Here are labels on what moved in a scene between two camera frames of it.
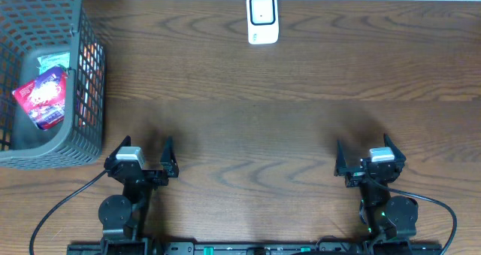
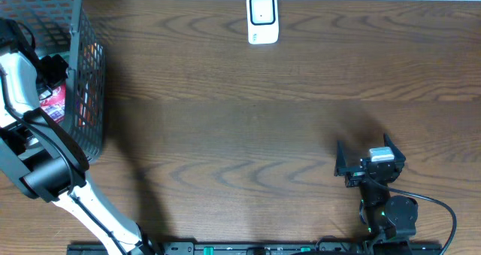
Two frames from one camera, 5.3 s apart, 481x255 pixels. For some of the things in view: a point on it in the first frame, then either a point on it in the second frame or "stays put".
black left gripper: [149, 173] -> [55, 68]
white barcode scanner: [262, 18] stays put
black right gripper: [341, 169] stays put
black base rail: [254, 248] stays put
